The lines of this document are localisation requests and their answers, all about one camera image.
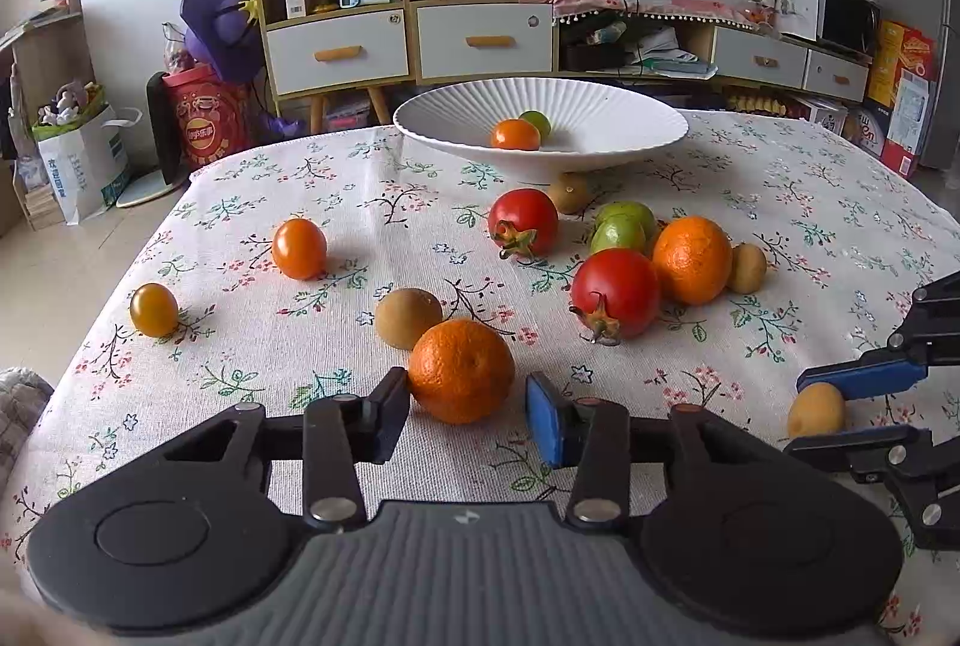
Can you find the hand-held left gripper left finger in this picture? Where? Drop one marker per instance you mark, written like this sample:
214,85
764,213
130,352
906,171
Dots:
390,421

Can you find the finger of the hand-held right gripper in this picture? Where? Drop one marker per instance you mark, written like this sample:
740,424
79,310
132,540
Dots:
862,380
862,447

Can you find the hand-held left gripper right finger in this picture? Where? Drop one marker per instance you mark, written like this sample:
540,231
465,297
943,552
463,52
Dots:
544,421

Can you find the yellow round fruit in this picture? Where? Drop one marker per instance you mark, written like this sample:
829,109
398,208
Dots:
816,410

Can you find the large orange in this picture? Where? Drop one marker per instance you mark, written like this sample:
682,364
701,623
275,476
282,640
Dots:
465,368

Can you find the red tomato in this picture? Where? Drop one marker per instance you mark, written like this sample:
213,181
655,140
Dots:
619,286
529,215

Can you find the small brown kiwi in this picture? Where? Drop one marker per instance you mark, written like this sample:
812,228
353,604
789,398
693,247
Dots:
748,267

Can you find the green round fruit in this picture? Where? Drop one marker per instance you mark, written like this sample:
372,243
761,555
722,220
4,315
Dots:
616,236
539,120
634,212

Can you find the white ribbed bowl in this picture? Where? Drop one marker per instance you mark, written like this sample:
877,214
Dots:
600,121

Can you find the orange tomato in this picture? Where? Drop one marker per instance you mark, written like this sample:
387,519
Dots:
298,248
514,135

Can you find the floral tablecloth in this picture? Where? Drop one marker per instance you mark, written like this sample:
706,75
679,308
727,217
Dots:
375,226

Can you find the small yellow tomato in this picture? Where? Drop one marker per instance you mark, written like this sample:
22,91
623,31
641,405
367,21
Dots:
154,310

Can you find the red yellow cardboard box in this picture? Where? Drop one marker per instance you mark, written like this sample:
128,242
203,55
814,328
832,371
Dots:
904,91

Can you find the egg carton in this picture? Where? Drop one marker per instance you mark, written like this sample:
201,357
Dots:
757,105

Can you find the white cabinet drawer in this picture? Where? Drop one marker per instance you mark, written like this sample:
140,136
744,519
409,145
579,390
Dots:
836,78
761,60

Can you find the clear plastic storage box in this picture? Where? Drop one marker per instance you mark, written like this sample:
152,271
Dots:
349,112

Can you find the red snack bucket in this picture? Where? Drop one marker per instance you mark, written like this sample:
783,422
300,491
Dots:
206,121

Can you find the white microwave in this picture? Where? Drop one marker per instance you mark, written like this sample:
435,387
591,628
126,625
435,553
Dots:
847,16

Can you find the black stand with round base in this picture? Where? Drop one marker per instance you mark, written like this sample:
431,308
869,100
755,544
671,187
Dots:
161,129

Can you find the grey knitted cloth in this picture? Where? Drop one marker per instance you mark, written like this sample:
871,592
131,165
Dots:
19,406

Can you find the low wooden cabinet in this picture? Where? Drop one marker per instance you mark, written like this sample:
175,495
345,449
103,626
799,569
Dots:
694,42

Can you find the white green paper bag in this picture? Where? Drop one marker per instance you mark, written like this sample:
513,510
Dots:
82,166

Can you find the white blue thermometer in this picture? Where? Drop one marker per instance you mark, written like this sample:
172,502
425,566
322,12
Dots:
360,1

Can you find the purple plush toy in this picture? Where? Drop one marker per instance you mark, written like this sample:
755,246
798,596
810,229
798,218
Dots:
217,16

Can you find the wooden bookshelf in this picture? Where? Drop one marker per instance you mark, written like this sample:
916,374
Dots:
56,46

